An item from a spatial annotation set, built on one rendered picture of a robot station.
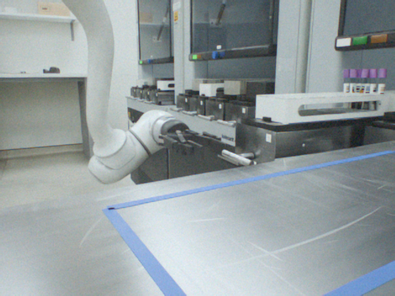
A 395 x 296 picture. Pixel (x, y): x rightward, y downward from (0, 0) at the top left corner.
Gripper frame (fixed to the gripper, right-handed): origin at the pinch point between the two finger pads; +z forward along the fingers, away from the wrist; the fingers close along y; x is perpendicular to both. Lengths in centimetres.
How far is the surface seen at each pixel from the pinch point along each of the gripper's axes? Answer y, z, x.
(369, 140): 26.2, 19.6, -3.1
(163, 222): -26, 45, -7
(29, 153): -47, -340, 71
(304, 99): 13.2, 14.7, -11.3
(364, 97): 29.7, 14.7, -11.1
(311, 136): 13.9, 16.5, -4.4
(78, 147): 5, -340, 70
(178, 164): 26, -82, 28
